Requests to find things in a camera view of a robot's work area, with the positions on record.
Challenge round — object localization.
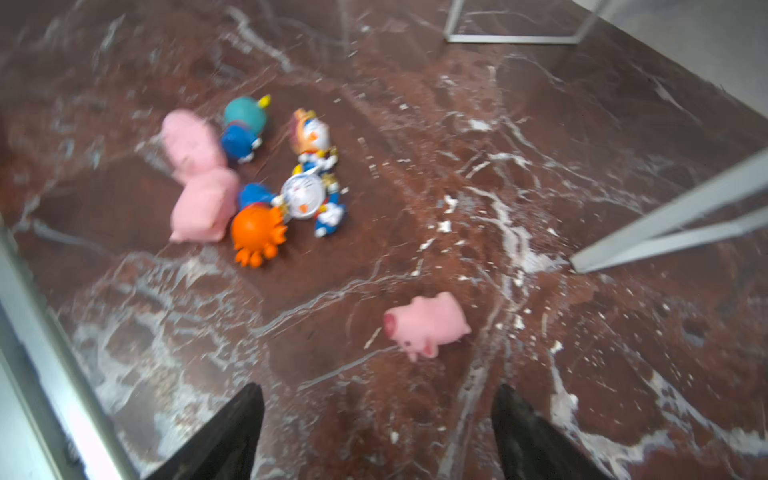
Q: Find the aluminium enclosure frame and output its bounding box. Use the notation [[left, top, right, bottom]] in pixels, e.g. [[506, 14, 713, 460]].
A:
[[1, 228, 139, 479]]

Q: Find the teal hooded Doraemon figure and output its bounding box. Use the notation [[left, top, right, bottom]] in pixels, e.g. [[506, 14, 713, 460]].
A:
[[220, 95, 272, 164]]

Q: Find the lion mane Doraemon figure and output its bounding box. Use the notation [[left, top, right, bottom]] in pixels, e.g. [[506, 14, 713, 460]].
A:
[[290, 109, 338, 175]]

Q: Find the orange hooded Doraemon figure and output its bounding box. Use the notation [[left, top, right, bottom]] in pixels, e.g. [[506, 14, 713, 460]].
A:
[[230, 183, 287, 268]]

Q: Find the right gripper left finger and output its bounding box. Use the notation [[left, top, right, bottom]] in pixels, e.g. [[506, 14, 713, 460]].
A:
[[149, 383, 265, 480]]

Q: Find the pink pig toy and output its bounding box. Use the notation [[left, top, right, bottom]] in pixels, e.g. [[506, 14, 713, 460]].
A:
[[383, 292, 472, 362], [169, 167, 240, 243], [161, 109, 228, 185]]

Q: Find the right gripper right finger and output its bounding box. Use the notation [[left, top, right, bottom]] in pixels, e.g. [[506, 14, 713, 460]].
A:
[[491, 384, 608, 480]]

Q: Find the white hooded Doraemon figure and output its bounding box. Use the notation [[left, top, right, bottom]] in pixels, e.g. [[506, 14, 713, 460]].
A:
[[270, 173, 346, 238]]

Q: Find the white two-tier shelf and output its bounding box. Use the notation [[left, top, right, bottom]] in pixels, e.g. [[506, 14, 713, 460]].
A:
[[444, 1, 767, 273]]

